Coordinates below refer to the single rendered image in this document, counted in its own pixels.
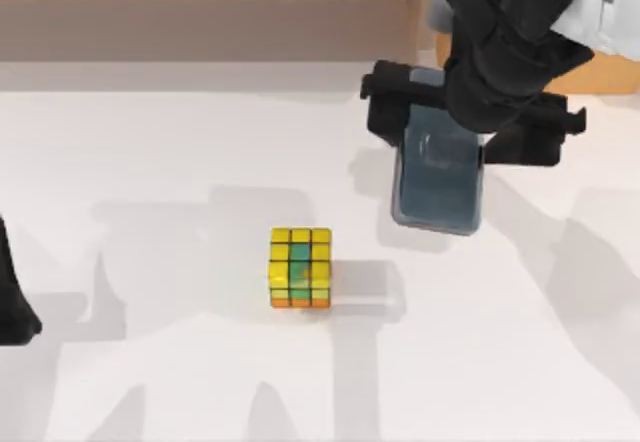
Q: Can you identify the wooden cupboard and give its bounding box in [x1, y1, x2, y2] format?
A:
[0, 0, 427, 63]

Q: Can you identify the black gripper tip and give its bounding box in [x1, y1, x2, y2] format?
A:
[0, 216, 43, 348]

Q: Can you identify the yellow and green puzzle cube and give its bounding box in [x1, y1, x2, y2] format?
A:
[269, 226, 334, 310]

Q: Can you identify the pale grey rounded box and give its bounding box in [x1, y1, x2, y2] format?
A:
[426, 0, 455, 32]

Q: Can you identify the dark grey mobile phone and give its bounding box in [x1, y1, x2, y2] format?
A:
[390, 66, 487, 237]

